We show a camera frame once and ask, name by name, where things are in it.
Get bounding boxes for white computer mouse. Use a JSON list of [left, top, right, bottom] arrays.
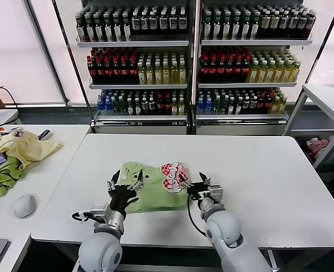
[[13, 194, 38, 219]]

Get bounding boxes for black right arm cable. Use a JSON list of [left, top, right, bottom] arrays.
[[186, 194, 208, 236]]

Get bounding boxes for beverage display shelf unit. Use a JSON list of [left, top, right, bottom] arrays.
[[194, 0, 314, 136], [75, 0, 192, 135]]

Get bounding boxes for dark bottle white printed label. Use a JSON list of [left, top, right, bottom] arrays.
[[159, 10, 169, 36], [149, 10, 159, 36], [168, 10, 178, 36], [177, 10, 187, 36], [131, 10, 141, 36], [140, 10, 150, 36]]

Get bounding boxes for black left camera cable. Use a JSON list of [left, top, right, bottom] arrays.
[[71, 211, 96, 225]]

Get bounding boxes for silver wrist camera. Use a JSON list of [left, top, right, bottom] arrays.
[[91, 202, 111, 224], [208, 184, 224, 203]]

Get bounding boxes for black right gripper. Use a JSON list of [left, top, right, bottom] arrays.
[[179, 171, 212, 202]]

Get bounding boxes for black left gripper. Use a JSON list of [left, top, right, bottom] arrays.
[[106, 169, 144, 212]]

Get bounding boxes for grey slanted window post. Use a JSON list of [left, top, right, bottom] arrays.
[[24, 0, 70, 107]]

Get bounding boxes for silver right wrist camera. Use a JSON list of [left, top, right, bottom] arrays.
[[208, 184, 224, 203]]

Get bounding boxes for light green t-shirt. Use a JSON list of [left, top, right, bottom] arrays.
[[116, 161, 194, 214]]

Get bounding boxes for red cap cola bottle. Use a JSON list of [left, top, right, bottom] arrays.
[[199, 56, 209, 83], [96, 56, 105, 84], [216, 56, 226, 83], [128, 56, 138, 84], [104, 56, 113, 84], [87, 56, 97, 84], [119, 56, 129, 84], [242, 56, 251, 83], [208, 56, 217, 83], [233, 56, 243, 83], [225, 56, 234, 83], [112, 56, 121, 84]]

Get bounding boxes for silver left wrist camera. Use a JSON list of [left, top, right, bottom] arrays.
[[91, 202, 111, 224]]

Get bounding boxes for green cap brown bottle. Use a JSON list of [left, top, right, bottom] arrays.
[[85, 14, 95, 43], [241, 12, 251, 40], [122, 14, 132, 43], [104, 14, 113, 43], [221, 12, 232, 40], [203, 12, 213, 40], [231, 12, 241, 40], [250, 12, 260, 40], [95, 14, 104, 43], [113, 14, 122, 43], [212, 12, 222, 40], [76, 14, 86, 43]]

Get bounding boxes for black power cable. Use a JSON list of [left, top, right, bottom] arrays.
[[0, 86, 19, 125]]

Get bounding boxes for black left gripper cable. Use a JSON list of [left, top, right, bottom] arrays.
[[123, 197, 140, 208]]

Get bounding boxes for white metal frame table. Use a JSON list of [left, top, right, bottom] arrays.
[[282, 83, 334, 172]]

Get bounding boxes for dark bottle pale label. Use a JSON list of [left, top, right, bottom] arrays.
[[269, 11, 279, 40], [296, 11, 306, 40], [305, 11, 316, 40], [279, 11, 288, 40], [287, 11, 297, 40], [260, 11, 270, 40]]

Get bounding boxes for crumpled green garment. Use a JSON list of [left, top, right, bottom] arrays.
[[0, 155, 26, 198]]

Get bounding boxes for pale yellow garment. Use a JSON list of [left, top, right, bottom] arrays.
[[0, 130, 63, 171]]

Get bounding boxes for pink clothes pile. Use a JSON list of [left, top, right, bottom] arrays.
[[305, 137, 331, 160]]

